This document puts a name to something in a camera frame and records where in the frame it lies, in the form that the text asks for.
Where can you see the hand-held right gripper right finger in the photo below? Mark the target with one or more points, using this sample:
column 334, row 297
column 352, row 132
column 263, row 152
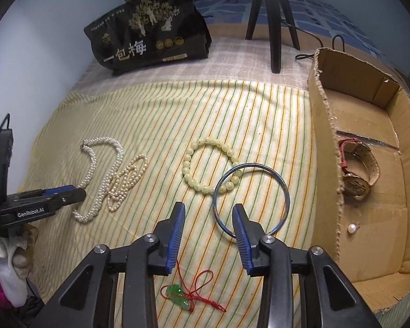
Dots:
column 241, row 239

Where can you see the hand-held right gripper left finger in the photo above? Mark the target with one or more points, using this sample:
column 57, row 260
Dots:
column 177, row 235

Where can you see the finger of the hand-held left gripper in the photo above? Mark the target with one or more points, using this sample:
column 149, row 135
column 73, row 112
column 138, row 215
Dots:
column 59, row 189
column 37, row 209

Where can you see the blue metal bangle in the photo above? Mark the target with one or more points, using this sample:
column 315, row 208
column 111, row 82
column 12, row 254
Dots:
column 283, row 184

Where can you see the cardboard box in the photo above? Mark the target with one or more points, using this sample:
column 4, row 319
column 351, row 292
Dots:
column 379, row 246

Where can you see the person's left hand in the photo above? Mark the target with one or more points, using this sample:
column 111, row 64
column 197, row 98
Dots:
column 6, row 259

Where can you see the single white pearl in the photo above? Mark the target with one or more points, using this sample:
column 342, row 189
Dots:
column 352, row 228

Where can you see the yellow striped cloth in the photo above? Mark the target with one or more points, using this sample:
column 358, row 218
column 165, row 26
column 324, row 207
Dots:
column 198, row 109

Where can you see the beige checked bed sheet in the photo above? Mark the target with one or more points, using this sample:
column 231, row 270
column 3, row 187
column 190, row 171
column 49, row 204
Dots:
column 246, row 61

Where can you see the black snack bag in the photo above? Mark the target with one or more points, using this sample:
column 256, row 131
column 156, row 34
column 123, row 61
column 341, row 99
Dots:
column 150, row 30

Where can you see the black tripod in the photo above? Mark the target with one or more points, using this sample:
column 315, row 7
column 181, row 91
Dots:
column 275, row 17

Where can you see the blue patterned blanket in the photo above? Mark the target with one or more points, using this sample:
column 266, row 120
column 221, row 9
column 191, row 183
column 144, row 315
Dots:
column 328, row 13

